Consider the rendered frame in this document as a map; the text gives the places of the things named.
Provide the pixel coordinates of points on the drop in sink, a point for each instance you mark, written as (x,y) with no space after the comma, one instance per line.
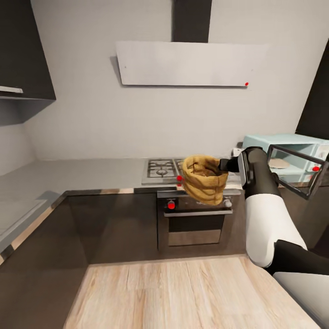
(12,213)

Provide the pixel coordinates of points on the microwave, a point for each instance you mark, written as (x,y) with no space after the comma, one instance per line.
(298,160)

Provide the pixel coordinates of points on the range hood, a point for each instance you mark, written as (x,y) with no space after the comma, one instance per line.
(189,59)

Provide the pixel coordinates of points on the burner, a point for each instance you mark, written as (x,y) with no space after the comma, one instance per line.
(169,170)

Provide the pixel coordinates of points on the cabinet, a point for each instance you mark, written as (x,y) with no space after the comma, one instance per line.
(23,69)

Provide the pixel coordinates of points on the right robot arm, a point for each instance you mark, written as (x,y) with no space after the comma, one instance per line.
(272,240)

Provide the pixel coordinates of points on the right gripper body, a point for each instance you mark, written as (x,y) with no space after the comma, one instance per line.
(227,165)

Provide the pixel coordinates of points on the popcorn bag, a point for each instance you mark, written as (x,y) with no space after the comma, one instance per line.
(203,180)

